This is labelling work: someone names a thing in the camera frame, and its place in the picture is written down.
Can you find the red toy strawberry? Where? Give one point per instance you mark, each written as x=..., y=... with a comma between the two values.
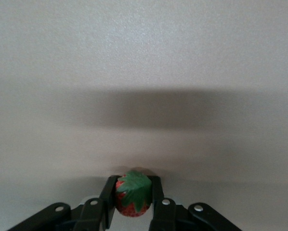
x=133, y=195

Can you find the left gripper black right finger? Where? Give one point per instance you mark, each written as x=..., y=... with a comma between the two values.
x=165, y=214

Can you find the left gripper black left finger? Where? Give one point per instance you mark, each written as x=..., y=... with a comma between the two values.
x=93, y=214

